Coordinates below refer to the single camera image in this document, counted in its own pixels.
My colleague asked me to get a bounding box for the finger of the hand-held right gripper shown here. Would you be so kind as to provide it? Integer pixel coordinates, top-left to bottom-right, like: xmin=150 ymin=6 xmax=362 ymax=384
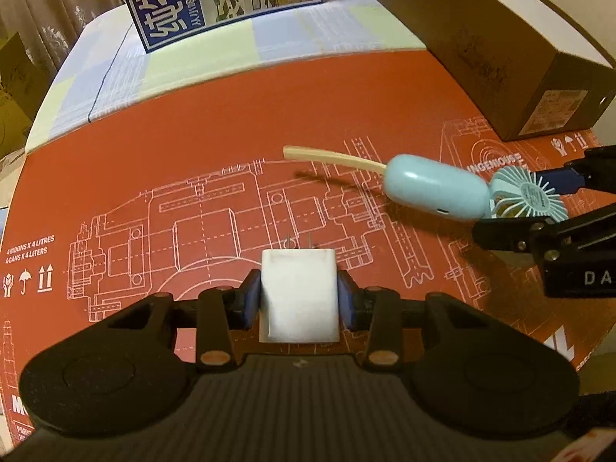
xmin=527 ymin=143 xmax=616 ymax=198
xmin=472 ymin=202 xmax=616 ymax=263

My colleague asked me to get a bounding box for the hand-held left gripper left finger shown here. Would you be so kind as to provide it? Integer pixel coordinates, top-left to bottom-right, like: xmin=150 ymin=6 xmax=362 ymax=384
xmin=108 ymin=269 xmax=263 ymax=367

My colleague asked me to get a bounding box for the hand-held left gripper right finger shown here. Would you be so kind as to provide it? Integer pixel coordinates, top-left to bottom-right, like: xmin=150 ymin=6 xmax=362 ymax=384
xmin=337 ymin=269 xmax=487 ymax=367

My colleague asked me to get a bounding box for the small white charger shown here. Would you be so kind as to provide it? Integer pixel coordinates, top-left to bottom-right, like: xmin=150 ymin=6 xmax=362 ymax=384
xmin=259 ymin=233 xmax=340 ymax=345

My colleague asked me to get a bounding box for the teal handheld fan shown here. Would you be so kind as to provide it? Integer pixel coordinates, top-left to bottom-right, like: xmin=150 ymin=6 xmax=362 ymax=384
xmin=283 ymin=144 xmax=571 ymax=224

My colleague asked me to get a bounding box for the dark brown shoe box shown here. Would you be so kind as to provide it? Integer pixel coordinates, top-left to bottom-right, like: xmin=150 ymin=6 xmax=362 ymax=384
xmin=375 ymin=0 xmax=616 ymax=142

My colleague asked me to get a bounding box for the dark cloth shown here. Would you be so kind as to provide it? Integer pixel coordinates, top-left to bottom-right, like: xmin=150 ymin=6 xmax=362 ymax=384
xmin=563 ymin=392 xmax=616 ymax=462

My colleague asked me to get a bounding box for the red printed cardboard sheet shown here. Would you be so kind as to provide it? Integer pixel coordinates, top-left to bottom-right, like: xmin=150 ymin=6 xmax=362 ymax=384
xmin=0 ymin=50 xmax=602 ymax=446

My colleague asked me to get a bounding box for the pastel checked tablecloth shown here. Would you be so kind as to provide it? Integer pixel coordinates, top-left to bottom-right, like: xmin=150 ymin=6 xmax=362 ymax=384
xmin=24 ymin=0 xmax=427 ymax=155

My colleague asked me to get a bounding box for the blue milk carton box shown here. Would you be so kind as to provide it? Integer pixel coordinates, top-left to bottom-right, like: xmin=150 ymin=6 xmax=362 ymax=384
xmin=112 ymin=0 xmax=324 ymax=54

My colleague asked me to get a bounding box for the brown cardboard box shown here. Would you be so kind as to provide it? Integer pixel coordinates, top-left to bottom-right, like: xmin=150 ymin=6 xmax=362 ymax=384
xmin=0 ymin=31 xmax=39 ymax=159

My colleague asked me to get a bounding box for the brown patterned curtain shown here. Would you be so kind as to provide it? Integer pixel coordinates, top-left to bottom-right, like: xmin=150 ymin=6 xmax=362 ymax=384
xmin=0 ymin=0 xmax=131 ymax=68

